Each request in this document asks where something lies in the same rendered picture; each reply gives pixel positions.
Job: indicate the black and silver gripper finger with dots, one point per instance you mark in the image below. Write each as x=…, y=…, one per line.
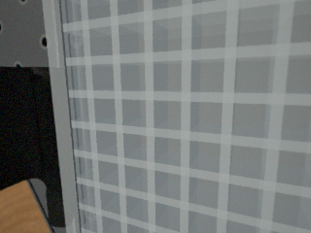
x=28, y=145

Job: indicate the grey perforated base plate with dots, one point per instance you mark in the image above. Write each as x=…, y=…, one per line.
x=23, y=44

